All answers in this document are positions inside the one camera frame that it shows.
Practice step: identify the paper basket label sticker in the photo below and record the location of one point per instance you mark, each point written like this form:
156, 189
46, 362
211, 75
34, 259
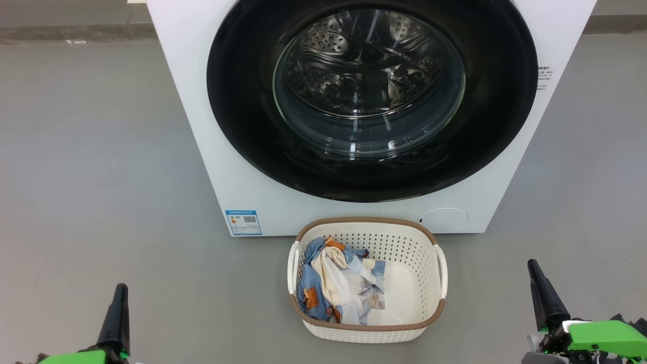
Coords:
377, 302

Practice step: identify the blue energy label sticker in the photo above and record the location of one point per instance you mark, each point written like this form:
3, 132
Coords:
243, 222

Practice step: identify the round black glass washer door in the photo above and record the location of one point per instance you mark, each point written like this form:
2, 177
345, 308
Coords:
242, 126

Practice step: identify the blue bear-print garment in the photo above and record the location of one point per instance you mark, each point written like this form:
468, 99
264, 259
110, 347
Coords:
308, 298

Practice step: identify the cream perforated laundry basket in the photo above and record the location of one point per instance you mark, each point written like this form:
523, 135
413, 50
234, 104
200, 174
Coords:
409, 283

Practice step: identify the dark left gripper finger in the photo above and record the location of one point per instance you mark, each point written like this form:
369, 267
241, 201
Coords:
116, 318

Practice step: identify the white front-load washing machine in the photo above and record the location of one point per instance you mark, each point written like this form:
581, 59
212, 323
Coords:
187, 101

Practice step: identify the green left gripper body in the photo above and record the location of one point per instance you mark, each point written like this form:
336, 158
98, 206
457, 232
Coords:
76, 358

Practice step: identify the steel washer drum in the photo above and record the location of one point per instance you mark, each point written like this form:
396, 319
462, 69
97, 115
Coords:
369, 76

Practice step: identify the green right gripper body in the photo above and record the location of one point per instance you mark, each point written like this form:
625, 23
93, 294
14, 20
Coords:
606, 336

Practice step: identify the round white filter cover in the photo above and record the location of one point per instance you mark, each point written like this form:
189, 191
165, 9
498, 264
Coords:
445, 220

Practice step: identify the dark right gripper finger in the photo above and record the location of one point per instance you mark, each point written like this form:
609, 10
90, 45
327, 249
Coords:
543, 298

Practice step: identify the cream white garment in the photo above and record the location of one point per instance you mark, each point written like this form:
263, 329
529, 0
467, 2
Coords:
333, 278

